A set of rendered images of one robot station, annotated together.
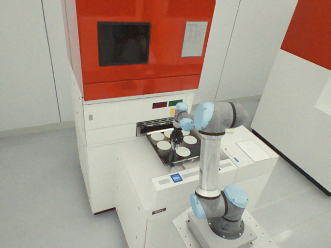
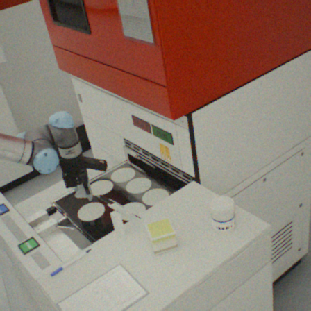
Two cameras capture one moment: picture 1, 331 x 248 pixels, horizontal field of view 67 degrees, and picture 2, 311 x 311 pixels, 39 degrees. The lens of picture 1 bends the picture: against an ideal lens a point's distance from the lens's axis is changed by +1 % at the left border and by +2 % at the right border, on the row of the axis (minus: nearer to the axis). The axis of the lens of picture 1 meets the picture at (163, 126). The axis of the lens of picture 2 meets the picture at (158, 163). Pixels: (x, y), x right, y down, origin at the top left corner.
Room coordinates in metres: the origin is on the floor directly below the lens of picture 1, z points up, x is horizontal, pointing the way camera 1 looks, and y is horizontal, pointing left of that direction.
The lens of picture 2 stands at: (1.51, -1.43, 1.88)
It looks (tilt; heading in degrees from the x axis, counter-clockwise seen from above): 33 degrees down; 86
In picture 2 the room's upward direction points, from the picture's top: 11 degrees counter-clockwise
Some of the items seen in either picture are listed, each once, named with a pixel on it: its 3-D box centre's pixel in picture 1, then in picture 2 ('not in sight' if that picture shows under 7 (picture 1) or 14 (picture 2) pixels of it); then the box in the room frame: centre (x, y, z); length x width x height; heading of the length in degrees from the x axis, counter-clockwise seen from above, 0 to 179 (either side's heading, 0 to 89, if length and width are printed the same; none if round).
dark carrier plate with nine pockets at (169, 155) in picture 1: (177, 142); (115, 199); (1.42, -0.11, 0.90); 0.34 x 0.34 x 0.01; 29
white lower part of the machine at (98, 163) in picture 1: (126, 150); (203, 205); (1.83, 0.33, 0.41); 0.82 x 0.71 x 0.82; 119
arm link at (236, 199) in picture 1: (232, 201); not in sight; (0.81, -0.37, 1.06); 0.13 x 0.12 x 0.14; 106
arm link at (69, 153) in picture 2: (179, 122); (70, 149); (1.31, -0.10, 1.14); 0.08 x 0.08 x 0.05
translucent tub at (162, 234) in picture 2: (228, 127); (162, 236); (1.55, -0.48, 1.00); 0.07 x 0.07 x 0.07; 5
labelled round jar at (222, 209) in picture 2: not in sight; (223, 214); (1.74, -0.46, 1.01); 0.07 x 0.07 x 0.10
